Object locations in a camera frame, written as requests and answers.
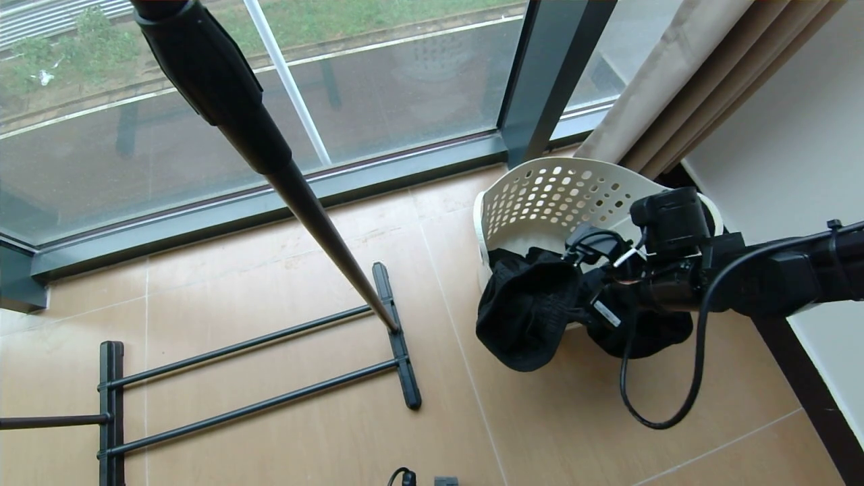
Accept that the white laundry basket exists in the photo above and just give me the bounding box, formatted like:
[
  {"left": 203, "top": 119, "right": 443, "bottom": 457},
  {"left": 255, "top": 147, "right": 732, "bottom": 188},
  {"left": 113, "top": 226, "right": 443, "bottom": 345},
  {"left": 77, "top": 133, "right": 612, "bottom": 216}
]
[{"left": 472, "top": 157, "right": 724, "bottom": 331}]

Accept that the brown curtain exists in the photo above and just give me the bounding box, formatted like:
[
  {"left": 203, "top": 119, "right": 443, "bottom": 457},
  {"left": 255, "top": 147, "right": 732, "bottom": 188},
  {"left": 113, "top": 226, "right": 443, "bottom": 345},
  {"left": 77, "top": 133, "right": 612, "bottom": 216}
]
[{"left": 574, "top": 0, "right": 848, "bottom": 180}]

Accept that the window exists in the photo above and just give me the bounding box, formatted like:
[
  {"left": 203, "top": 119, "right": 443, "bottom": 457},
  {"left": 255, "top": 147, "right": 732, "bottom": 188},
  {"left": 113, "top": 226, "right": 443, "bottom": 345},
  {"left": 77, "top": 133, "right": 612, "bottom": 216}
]
[{"left": 0, "top": 0, "right": 684, "bottom": 315}]

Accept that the black clothes rack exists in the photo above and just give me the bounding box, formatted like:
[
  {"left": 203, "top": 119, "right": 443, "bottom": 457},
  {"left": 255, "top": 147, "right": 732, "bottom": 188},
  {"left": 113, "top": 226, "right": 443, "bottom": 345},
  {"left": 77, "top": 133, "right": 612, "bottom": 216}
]
[{"left": 0, "top": 0, "right": 423, "bottom": 486}]

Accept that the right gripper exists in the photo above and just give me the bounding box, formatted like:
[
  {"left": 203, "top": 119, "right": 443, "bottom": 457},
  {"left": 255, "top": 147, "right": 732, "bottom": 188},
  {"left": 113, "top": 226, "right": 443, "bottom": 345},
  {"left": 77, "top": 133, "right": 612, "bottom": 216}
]
[{"left": 586, "top": 260, "right": 708, "bottom": 331}]

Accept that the black garment with white cord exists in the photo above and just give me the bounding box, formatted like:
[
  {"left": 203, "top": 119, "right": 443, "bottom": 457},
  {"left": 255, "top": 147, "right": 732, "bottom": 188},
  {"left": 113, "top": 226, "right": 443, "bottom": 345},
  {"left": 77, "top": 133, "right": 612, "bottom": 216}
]
[{"left": 475, "top": 247, "right": 585, "bottom": 373}]

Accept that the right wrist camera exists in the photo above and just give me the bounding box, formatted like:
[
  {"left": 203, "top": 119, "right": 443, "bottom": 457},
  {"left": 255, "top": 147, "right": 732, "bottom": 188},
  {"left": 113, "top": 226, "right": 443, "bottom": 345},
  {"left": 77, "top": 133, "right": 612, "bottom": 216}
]
[{"left": 562, "top": 223, "right": 632, "bottom": 267}]

